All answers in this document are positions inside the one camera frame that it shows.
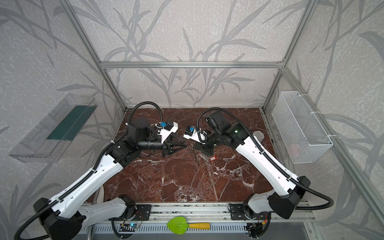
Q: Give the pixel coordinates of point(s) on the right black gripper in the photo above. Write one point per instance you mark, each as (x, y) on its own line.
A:
(205, 147)

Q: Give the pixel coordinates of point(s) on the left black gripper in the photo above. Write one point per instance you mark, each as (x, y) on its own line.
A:
(166, 147)

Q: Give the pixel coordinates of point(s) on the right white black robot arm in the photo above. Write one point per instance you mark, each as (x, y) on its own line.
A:
(285, 195)

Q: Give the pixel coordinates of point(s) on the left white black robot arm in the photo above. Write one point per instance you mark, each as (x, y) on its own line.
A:
(64, 215)

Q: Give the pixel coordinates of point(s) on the small grey metal cup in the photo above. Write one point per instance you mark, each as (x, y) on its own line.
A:
(259, 136)

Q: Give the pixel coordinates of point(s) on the green yellow toy shovel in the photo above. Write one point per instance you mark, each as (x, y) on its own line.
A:
(179, 225)

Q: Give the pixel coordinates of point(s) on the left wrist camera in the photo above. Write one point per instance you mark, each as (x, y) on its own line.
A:
(165, 129)

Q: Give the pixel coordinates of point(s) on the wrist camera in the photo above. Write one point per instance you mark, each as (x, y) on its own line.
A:
(165, 129)
(192, 134)

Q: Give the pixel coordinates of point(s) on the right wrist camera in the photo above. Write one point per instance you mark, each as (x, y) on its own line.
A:
(192, 134)

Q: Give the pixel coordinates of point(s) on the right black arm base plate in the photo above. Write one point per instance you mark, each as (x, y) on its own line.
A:
(240, 213)

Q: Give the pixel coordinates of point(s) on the aluminium front rail frame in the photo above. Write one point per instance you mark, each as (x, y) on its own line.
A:
(199, 212)

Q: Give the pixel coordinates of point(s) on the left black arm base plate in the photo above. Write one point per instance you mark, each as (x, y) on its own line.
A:
(140, 212)

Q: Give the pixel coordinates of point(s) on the right circuit board with wires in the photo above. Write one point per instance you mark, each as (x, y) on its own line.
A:
(255, 230)

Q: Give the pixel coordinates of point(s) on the circuit board with wires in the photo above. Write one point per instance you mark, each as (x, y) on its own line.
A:
(255, 230)
(132, 223)

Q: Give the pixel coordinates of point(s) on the left circuit board with wires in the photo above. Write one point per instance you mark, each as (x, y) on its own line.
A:
(132, 223)

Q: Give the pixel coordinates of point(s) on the white wire mesh basket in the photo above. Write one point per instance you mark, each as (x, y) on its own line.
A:
(303, 135)

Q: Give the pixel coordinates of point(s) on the clear plastic wall shelf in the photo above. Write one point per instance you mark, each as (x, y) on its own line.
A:
(47, 142)

